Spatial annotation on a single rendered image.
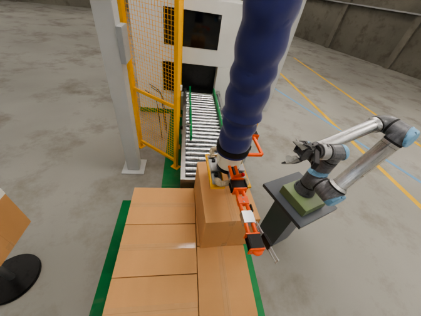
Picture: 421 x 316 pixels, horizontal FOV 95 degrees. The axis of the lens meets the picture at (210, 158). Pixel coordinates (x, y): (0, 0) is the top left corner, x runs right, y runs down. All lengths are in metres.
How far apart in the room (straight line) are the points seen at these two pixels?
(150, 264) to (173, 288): 0.24
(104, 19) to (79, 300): 2.37
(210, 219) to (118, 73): 1.63
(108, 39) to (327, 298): 3.18
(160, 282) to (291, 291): 1.35
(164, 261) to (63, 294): 1.02
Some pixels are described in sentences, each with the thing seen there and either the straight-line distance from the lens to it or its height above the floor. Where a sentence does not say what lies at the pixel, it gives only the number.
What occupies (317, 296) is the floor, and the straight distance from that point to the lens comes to 2.57.
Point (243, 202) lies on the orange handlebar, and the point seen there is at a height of 1.26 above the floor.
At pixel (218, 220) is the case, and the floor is 0.94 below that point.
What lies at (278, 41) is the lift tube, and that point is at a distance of 0.96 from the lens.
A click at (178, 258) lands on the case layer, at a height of 0.54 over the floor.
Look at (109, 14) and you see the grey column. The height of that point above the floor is 1.85.
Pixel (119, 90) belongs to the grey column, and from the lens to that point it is 2.31.
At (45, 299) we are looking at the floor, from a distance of 2.45.
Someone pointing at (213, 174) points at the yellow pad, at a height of 1.14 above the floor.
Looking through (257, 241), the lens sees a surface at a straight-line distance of 1.02.
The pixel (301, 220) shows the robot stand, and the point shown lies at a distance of 1.90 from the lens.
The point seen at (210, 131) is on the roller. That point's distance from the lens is 2.90.
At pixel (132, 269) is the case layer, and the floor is 0.54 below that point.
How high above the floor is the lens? 2.13
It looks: 42 degrees down
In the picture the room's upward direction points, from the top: 10 degrees clockwise
